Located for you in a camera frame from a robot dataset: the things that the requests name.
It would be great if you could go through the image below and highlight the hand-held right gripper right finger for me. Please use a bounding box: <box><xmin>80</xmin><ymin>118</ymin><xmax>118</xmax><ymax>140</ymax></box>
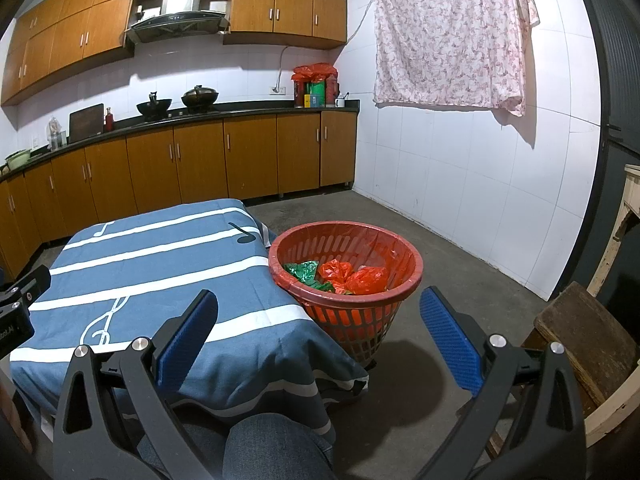
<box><xmin>418</xmin><ymin>285</ymin><xmax>588</xmax><ymax>480</ymax></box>

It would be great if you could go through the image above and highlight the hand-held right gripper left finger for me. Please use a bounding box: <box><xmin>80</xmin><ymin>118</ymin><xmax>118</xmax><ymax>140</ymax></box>
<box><xmin>51</xmin><ymin>288</ymin><xmax>219</xmax><ymax>480</ymax></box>

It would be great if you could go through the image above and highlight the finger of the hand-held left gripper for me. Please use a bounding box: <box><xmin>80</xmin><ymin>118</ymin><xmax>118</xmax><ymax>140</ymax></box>
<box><xmin>0</xmin><ymin>265</ymin><xmax>53</xmax><ymax>312</ymax></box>

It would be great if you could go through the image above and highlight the red plastic basket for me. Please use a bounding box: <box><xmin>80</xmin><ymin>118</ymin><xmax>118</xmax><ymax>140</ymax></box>
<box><xmin>268</xmin><ymin>221</ymin><xmax>424</xmax><ymax>367</ymax></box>

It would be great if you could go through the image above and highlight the red plastic bag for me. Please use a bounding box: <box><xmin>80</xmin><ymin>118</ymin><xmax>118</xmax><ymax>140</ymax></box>
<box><xmin>345</xmin><ymin>266</ymin><xmax>391</xmax><ymax>296</ymax></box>
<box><xmin>318</xmin><ymin>259</ymin><xmax>362</xmax><ymax>293</ymax></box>

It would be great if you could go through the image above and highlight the bright green plastic bag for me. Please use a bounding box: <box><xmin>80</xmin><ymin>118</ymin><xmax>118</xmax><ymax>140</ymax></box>
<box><xmin>283</xmin><ymin>260</ymin><xmax>322</xmax><ymax>287</ymax></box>

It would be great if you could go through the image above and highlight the blue music note tablecloth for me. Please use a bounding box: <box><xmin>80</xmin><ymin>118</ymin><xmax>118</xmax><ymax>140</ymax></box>
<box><xmin>10</xmin><ymin>198</ymin><xmax>372</xmax><ymax>442</ymax></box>

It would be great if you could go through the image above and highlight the person's jeans leg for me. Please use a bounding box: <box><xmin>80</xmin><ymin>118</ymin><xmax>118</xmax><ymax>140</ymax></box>
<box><xmin>137</xmin><ymin>400</ymin><xmax>337</xmax><ymax>480</ymax></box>

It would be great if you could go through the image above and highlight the dark wooden stool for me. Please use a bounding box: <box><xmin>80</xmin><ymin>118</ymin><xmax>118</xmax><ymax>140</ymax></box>
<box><xmin>533</xmin><ymin>281</ymin><xmax>639</xmax><ymax>409</ymax></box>

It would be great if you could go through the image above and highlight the jar under plastic bag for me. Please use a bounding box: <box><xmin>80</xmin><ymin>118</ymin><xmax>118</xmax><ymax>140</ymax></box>
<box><xmin>46</xmin><ymin>116</ymin><xmax>67</xmax><ymax>151</ymax></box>

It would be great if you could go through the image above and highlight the dark wooden cutting board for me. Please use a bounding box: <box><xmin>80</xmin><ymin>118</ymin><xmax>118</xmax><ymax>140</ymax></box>
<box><xmin>68</xmin><ymin>104</ymin><xmax>105</xmax><ymax>142</ymax></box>

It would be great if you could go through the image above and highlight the row of wooden base cabinets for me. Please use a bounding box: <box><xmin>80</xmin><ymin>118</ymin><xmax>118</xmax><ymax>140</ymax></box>
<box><xmin>0</xmin><ymin>110</ymin><xmax>359</xmax><ymax>279</ymax></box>

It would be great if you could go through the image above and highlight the black kitchen countertop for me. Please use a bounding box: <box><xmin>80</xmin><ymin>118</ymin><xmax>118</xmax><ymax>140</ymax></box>
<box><xmin>0</xmin><ymin>101</ymin><xmax>361</xmax><ymax>184</ymax></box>

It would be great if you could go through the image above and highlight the black wok with lid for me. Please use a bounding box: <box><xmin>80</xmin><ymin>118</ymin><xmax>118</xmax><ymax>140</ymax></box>
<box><xmin>181</xmin><ymin>85</ymin><xmax>221</xmax><ymax>109</ymax></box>

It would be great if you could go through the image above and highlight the red bag over canisters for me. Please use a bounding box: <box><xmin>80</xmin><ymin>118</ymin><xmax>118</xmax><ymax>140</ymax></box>
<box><xmin>292</xmin><ymin>63</ymin><xmax>337</xmax><ymax>84</ymax></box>

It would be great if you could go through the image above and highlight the pink floral hanging cloth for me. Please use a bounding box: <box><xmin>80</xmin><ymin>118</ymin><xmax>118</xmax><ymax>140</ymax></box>
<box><xmin>372</xmin><ymin>0</ymin><xmax>541</xmax><ymax>117</ymax></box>

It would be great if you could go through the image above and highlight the steel range hood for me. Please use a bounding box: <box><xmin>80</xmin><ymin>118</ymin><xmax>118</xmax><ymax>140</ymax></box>
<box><xmin>125</xmin><ymin>0</ymin><xmax>231</xmax><ymax>44</ymax></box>

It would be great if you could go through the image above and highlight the cream wooden frame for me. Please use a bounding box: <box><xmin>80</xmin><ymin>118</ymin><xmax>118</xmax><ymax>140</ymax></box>
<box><xmin>487</xmin><ymin>164</ymin><xmax>640</xmax><ymax>452</ymax></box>

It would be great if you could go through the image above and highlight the black wok with handle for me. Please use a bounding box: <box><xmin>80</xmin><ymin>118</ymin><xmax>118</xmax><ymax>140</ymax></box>
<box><xmin>136</xmin><ymin>91</ymin><xmax>173</xmax><ymax>120</ymax></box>

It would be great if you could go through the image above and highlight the row of wooden wall cabinets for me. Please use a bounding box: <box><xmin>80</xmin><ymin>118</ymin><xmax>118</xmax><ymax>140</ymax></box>
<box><xmin>0</xmin><ymin>0</ymin><xmax>348</xmax><ymax>107</ymax></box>

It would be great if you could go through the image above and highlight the white wall cable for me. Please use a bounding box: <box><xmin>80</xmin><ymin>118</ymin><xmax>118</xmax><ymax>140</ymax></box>
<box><xmin>277</xmin><ymin>45</ymin><xmax>301</xmax><ymax>88</ymax></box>

